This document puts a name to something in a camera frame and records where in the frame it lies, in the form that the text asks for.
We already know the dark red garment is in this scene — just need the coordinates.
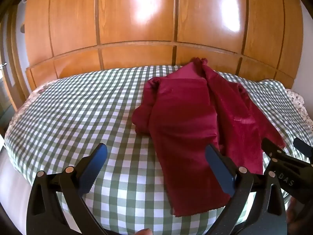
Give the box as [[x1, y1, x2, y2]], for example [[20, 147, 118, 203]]
[[132, 57, 286, 218]]

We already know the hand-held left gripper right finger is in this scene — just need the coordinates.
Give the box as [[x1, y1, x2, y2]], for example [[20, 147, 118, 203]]
[[205, 144, 288, 235]]

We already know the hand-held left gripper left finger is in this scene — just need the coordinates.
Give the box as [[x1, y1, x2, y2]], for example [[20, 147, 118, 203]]
[[26, 142, 108, 235]]

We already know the door with glass pane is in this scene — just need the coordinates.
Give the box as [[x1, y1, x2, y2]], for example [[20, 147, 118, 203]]
[[0, 5, 28, 128]]

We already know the green white checked bedsheet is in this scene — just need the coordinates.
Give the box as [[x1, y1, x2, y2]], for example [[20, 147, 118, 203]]
[[4, 65, 311, 235]]

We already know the wooden wardrobe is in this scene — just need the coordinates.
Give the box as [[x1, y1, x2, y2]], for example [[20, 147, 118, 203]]
[[23, 0, 305, 96]]

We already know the person's right hand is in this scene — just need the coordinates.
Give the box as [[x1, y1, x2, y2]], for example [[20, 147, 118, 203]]
[[285, 196, 310, 230]]

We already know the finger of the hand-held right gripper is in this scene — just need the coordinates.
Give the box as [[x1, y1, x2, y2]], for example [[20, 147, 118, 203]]
[[261, 137, 286, 158], [293, 137, 313, 156]]

